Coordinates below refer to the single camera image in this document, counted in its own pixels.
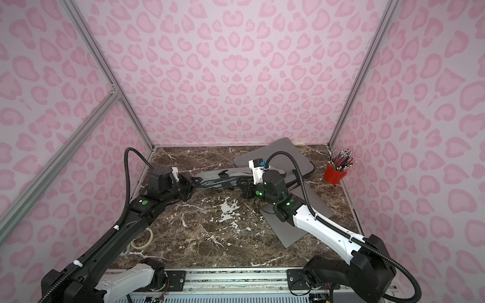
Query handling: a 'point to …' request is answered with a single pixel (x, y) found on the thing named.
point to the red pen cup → (332, 176)
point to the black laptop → (288, 233)
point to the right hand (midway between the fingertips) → (238, 183)
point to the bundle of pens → (342, 161)
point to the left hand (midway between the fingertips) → (204, 176)
